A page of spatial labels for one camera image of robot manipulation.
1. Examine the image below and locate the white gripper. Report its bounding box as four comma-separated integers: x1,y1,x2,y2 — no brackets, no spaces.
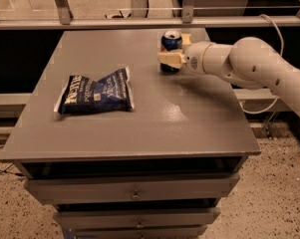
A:
157,42,211,75

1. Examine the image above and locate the blue pepsi can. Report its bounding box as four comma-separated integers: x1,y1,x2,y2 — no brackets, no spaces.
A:
160,30,182,74

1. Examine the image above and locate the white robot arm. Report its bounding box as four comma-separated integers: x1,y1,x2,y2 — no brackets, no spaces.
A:
157,37,300,118

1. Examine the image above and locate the blue chip bag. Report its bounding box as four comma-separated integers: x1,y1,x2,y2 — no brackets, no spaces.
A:
54,67,135,115

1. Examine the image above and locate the yellow sponge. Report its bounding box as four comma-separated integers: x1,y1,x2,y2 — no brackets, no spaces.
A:
181,33,191,46

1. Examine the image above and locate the grey drawer cabinet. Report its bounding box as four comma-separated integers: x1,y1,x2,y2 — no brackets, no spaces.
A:
0,28,262,239

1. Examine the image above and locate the middle grey drawer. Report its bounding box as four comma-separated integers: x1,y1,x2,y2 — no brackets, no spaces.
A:
54,208,220,229

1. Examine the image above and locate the grey drawer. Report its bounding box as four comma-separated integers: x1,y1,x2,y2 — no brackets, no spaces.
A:
74,225,206,239
54,208,220,229
24,173,240,205

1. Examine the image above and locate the top grey drawer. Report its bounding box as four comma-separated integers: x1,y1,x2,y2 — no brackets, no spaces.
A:
24,173,240,205

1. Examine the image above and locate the bottom grey drawer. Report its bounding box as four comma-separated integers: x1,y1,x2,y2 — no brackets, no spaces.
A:
74,225,206,239

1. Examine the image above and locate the white cable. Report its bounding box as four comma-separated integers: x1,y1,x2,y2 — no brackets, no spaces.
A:
238,13,286,116

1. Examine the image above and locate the metal window rail frame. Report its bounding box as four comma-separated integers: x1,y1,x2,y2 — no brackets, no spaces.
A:
0,0,300,30

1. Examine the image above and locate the black floor cable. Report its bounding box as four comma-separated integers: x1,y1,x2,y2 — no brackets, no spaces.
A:
0,144,26,177

